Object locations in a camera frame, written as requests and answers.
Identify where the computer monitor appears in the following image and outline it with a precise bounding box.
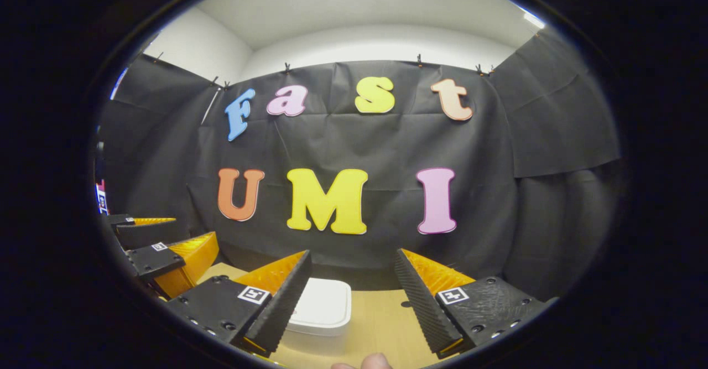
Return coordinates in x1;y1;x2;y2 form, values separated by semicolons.
95;180;110;215

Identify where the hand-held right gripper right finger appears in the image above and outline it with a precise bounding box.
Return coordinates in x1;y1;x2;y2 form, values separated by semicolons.
394;248;559;360

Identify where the wooden desktop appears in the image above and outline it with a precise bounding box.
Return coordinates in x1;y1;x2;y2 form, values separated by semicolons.
196;262;443;369

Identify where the black backdrop cloth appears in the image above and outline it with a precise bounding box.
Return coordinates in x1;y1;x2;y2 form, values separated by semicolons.
94;29;623;303

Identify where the ceiling light panel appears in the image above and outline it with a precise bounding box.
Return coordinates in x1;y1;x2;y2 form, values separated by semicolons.
520;9;547;29

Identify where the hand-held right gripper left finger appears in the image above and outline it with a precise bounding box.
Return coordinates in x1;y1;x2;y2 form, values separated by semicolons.
165;250;313;358

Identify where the white desktop garbage bin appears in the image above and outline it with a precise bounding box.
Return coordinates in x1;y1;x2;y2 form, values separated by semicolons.
285;278;353;353

